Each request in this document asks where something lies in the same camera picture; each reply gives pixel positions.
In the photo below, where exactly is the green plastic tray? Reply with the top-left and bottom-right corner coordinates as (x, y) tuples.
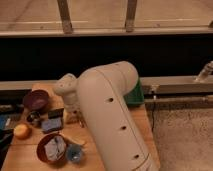
(124, 81), (144, 107)

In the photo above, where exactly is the purple bowl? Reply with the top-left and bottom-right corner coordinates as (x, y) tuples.
(23, 89), (49, 111)

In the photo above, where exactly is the wooden spatula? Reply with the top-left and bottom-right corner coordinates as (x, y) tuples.
(60, 133), (87, 146)

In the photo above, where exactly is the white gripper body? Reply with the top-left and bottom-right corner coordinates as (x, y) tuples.
(63, 103), (81, 124)

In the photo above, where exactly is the blue sponge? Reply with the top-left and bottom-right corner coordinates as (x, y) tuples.
(41, 118), (63, 133)

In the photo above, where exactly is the red-brown bowl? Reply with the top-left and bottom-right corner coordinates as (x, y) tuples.
(36, 133), (65, 165)

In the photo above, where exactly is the orange fruit toy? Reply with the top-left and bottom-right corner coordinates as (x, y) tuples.
(13, 124), (31, 139)

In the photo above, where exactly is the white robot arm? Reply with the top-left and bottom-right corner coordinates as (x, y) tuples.
(53, 61), (159, 171)

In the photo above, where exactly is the black rectangular block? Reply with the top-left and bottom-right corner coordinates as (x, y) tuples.
(48, 108), (64, 119)

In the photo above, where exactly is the blue cup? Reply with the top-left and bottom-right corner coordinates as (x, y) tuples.
(66, 144), (83, 163)

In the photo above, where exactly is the grey crumpled cloth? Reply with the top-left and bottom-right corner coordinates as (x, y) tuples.
(44, 136), (66, 161)

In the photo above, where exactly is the dark round object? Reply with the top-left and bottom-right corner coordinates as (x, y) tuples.
(26, 111), (41, 127)

